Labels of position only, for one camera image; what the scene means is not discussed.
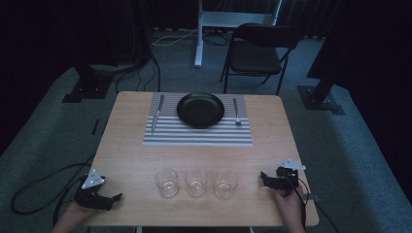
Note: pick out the clear drinking glass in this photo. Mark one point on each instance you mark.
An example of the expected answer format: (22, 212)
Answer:
(196, 183)
(225, 185)
(166, 183)

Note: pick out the small black floor strip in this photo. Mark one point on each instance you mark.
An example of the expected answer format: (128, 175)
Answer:
(95, 127)

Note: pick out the grey striped placemat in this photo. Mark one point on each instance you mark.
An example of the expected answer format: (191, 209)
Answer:
(197, 136)

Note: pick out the silver table knife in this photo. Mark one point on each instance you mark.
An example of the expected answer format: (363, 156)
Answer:
(157, 115)

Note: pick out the white metal desk frame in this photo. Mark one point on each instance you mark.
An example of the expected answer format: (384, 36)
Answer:
(226, 19)

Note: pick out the black folding chair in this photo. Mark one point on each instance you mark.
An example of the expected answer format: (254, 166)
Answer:
(256, 58)

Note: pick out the black plate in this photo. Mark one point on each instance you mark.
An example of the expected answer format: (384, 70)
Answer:
(200, 110)

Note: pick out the person's right hand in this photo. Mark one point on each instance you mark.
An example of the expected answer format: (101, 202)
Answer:
(289, 207)

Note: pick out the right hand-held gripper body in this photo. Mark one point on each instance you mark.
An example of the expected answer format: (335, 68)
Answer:
(286, 178)

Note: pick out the silver fork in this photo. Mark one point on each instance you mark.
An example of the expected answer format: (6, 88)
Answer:
(236, 111)

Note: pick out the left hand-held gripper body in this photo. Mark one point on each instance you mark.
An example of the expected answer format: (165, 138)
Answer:
(89, 194)

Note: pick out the black stand with base plate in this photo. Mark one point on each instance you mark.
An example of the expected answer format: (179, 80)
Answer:
(320, 97)
(89, 87)

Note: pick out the person's left hand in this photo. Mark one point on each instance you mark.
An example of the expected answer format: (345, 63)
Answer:
(77, 210)

